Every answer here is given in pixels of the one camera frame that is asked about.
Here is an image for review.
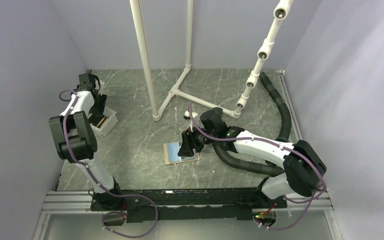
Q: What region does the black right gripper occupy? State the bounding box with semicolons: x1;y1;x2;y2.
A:
178;123;218;157

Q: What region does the tan leather card holder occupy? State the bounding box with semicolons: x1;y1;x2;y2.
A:
163;141;202;166

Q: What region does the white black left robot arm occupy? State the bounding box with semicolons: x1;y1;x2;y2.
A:
48;71;124;210

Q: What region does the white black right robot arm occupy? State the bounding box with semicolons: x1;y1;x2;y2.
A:
177;107;327;208

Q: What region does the white card tray box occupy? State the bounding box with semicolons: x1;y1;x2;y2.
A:
88;107;118;137

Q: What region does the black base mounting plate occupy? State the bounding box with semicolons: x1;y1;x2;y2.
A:
90;187;287;223

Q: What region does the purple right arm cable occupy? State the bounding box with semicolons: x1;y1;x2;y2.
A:
187;101;328;232

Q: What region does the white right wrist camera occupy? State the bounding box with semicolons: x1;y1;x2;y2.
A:
183;110;199;121

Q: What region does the black corrugated hose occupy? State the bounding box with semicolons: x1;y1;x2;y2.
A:
209;71;293;177

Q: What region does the side aluminium rail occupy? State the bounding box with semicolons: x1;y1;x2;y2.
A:
276;70;303;140

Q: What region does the aluminium extrusion rail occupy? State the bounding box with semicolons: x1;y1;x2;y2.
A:
32;187;344;240

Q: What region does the white PVC pipe frame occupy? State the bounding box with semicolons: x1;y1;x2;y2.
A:
129;0;295;122

